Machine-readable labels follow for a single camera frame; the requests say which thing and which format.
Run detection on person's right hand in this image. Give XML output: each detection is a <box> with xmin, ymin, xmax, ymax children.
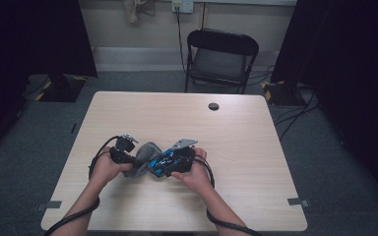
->
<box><xmin>171</xmin><ymin>147</ymin><xmax>213</xmax><ymax>195</ymax></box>

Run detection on black socket cable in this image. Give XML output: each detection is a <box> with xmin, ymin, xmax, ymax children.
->
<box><xmin>175</xmin><ymin>6</ymin><xmax>188</xmax><ymax>75</ymax></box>

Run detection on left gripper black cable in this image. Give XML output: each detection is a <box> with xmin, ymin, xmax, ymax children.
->
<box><xmin>43</xmin><ymin>135</ymin><xmax>122</xmax><ymax>236</ymax></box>

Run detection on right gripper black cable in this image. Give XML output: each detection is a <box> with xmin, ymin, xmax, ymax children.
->
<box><xmin>192</xmin><ymin>154</ymin><xmax>264</xmax><ymax>236</ymax></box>

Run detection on black curtain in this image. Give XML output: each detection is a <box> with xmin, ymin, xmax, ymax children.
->
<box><xmin>270</xmin><ymin>0</ymin><xmax>378</xmax><ymax>210</ymax></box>
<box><xmin>0</xmin><ymin>0</ymin><xmax>98</xmax><ymax>165</ymax></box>

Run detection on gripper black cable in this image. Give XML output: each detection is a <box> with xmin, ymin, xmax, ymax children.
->
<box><xmin>192</xmin><ymin>154</ymin><xmax>264</xmax><ymax>236</ymax></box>
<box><xmin>43</xmin><ymin>135</ymin><xmax>122</xmax><ymax>236</ymax></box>

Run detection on grey tape strip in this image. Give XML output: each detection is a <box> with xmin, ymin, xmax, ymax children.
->
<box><xmin>287</xmin><ymin>197</ymin><xmax>311</xmax><ymax>208</ymax></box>
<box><xmin>35</xmin><ymin>200</ymin><xmax>63</xmax><ymax>212</ymax></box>

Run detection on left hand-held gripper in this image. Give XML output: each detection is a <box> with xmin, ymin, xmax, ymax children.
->
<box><xmin>109</xmin><ymin>133</ymin><xmax>142</xmax><ymax>166</ymax></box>

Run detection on black stand base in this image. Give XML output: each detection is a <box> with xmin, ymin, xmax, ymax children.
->
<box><xmin>260</xmin><ymin>80</ymin><xmax>306</xmax><ymax>106</ymax></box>
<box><xmin>33</xmin><ymin>73</ymin><xmax>88</xmax><ymax>103</ymax></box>

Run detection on grey towel cloth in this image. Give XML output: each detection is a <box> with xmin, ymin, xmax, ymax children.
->
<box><xmin>123</xmin><ymin>141</ymin><xmax>163</xmax><ymax>178</ymax></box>

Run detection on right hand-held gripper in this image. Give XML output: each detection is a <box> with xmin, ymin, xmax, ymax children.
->
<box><xmin>170</xmin><ymin>139</ymin><xmax>199</xmax><ymax>174</ymax></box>

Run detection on beige hanging cloth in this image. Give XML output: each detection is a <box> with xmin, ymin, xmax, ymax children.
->
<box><xmin>121</xmin><ymin>0</ymin><xmax>157</xmax><ymax>24</ymax></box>

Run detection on blue toy car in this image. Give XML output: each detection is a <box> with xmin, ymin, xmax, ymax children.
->
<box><xmin>148</xmin><ymin>148</ymin><xmax>182</xmax><ymax>179</ymax></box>

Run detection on person's left hand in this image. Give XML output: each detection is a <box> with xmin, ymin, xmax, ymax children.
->
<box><xmin>90</xmin><ymin>147</ymin><xmax>134</xmax><ymax>189</ymax></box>

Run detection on white wall socket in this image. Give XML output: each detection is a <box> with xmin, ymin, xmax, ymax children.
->
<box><xmin>171</xmin><ymin>0</ymin><xmax>195</xmax><ymax>14</ymax></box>

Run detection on thin brown pole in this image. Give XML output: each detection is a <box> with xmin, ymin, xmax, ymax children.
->
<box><xmin>200</xmin><ymin>2</ymin><xmax>210</xmax><ymax>30</ymax></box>

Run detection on black folding chair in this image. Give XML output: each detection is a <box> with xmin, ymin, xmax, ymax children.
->
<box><xmin>184</xmin><ymin>28</ymin><xmax>260</xmax><ymax>95</ymax></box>

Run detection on black floor cables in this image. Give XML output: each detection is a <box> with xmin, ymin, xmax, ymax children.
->
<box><xmin>247</xmin><ymin>64</ymin><xmax>323</xmax><ymax>142</ymax></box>

